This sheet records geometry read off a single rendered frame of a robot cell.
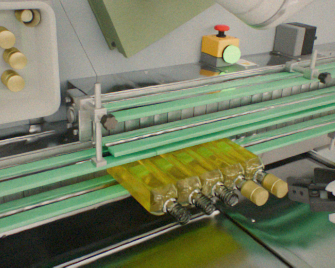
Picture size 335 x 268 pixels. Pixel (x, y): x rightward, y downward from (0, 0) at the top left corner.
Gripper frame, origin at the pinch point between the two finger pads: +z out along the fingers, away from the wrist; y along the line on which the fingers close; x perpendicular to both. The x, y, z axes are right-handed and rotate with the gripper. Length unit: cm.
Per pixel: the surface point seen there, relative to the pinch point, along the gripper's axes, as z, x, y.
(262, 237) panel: 27.8, -19.6, 14.9
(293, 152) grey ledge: 54, -12, 55
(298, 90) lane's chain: 47, 7, 52
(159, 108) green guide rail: 36.8, 11.0, -0.4
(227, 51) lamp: 46, 21, 27
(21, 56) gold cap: 47, 25, -23
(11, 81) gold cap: 49, 21, -25
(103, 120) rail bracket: 32.3, 11.2, -15.0
